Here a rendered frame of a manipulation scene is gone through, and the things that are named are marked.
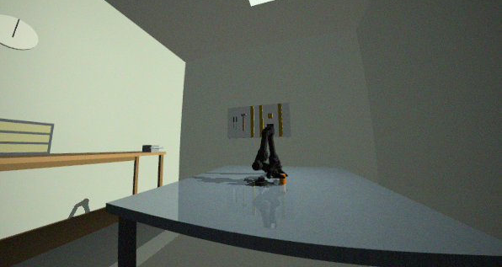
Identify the orange cylindrical knob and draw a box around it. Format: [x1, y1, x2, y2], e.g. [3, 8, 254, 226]
[279, 174, 286, 184]

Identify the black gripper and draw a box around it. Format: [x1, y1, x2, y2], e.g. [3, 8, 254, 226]
[264, 163, 287, 179]

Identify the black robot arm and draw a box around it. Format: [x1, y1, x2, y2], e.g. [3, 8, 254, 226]
[252, 126, 280, 171]

